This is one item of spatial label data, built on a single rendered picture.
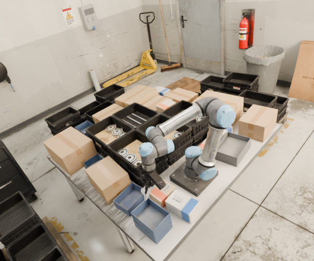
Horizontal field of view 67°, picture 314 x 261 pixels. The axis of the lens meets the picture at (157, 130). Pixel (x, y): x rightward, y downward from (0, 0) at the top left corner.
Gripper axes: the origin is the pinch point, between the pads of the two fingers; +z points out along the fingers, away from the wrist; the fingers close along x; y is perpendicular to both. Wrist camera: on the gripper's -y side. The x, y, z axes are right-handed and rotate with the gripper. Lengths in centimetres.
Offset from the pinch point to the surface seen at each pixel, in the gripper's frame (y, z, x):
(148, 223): -0.9, 17.8, 8.9
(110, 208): 34.4, 25.8, 16.0
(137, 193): 28.8, 23.6, -5.1
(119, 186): 36.8, 14.8, 3.5
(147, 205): 9.4, 17.1, 0.6
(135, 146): 59, 9, -31
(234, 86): 76, 21, -215
